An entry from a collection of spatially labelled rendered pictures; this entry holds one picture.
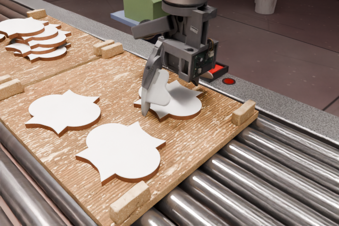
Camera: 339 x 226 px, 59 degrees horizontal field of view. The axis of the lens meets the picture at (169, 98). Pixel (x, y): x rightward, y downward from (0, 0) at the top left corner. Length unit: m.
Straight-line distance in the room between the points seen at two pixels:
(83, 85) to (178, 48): 0.28
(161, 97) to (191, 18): 0.14
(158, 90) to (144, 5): 0.70
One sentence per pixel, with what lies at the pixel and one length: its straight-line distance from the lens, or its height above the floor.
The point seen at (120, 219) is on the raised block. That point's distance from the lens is 0.40.
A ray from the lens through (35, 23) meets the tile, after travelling 0.92.
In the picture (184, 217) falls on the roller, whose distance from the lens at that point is 0.44.
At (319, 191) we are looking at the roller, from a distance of 0.51.
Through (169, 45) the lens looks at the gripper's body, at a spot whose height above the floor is 1.08.
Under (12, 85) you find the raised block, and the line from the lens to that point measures 0.69.
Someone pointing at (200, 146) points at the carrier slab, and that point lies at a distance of 0.50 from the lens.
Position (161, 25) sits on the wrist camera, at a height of 1.10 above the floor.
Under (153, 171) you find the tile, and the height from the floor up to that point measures 0.94.
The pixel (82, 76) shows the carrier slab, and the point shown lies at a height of 0.94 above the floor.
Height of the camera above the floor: 1.27
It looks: 33 degrees down
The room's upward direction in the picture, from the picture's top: straight up
